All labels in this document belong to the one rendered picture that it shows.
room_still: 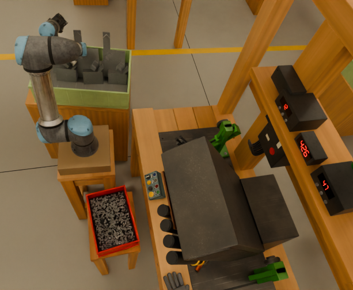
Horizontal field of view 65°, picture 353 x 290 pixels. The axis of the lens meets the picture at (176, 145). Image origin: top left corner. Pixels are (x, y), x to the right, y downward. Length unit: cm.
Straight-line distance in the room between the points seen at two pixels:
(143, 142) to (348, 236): 115
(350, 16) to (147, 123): 120
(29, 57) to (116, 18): 284
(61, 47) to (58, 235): 161
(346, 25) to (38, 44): 113
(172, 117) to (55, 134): 77
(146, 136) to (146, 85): 154
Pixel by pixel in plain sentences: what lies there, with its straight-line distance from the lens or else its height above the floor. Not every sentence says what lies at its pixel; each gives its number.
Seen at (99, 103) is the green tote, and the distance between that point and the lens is 197.
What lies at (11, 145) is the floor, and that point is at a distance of 293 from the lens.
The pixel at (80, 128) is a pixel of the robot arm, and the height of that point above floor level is 116.
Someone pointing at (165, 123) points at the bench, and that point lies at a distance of 184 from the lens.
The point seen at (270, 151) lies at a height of 140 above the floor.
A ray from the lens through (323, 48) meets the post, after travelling 119.
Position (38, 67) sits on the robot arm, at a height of 147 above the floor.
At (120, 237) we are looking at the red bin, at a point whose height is 88.
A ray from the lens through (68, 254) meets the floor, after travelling 245.
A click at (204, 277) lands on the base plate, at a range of 153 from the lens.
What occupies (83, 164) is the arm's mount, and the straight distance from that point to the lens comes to 163.
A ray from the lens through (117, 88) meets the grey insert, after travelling 204.
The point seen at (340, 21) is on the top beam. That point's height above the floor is 189.
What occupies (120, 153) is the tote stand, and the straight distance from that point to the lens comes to 254.
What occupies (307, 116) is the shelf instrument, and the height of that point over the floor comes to 161.
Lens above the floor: 238
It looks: 58 degrees down
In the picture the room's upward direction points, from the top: 17 degrees clockwise
